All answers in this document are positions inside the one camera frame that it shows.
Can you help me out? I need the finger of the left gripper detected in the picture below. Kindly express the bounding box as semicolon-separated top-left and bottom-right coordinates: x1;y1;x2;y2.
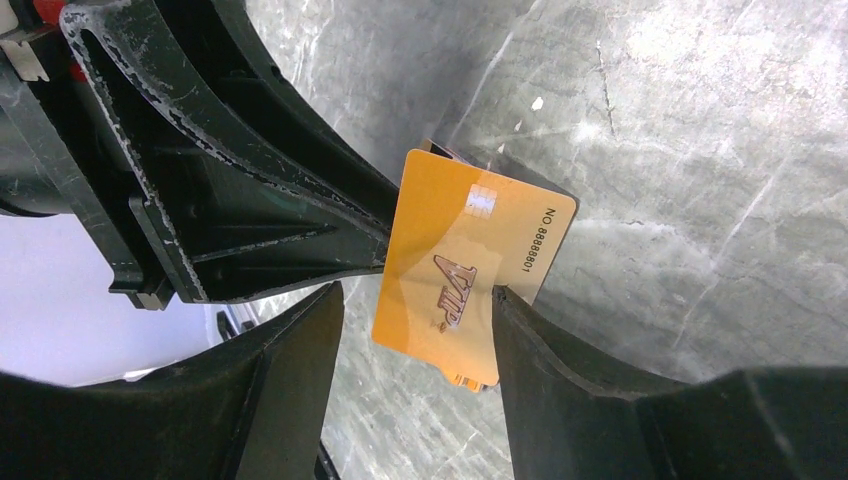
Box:
60;1;398;303

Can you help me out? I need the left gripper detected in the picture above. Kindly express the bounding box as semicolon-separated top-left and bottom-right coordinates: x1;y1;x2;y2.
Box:
0;0;160;220

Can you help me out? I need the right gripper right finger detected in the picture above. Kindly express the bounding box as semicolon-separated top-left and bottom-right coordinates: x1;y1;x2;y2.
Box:
492;286;847;479

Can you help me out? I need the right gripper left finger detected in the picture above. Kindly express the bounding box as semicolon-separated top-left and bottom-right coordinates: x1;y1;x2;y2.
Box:
1;282;344;479

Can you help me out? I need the gold VIP card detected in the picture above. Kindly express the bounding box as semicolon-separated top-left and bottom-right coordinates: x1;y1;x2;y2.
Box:
371;149;579;384

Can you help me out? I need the gold card stack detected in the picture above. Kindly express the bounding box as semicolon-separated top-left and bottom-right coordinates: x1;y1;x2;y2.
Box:
420;138;499;393

